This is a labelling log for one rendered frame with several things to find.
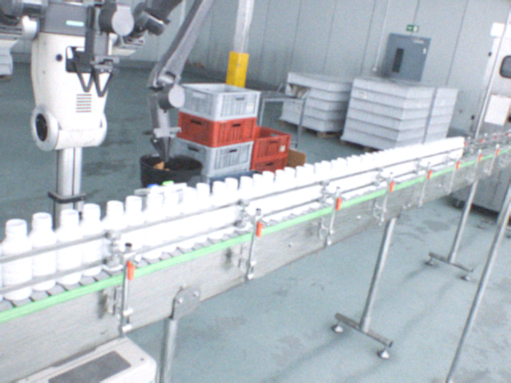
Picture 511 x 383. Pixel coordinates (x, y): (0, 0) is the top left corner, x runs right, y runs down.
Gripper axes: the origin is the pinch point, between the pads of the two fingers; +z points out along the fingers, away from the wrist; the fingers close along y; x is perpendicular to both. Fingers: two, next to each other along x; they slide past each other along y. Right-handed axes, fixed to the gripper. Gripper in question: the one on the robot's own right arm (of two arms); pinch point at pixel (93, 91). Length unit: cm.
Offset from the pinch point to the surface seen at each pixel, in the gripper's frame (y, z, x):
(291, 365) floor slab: 2, 139, 122
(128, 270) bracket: 27.3, 34.6, -6.0
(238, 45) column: -680, 10, 799
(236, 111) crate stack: -160, 44, 235
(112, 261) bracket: 21.0, 35.0, -6.1
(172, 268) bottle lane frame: 20.8, 42.5, 13.2
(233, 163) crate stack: -160, 89, 241
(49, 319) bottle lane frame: 21, 45, -21
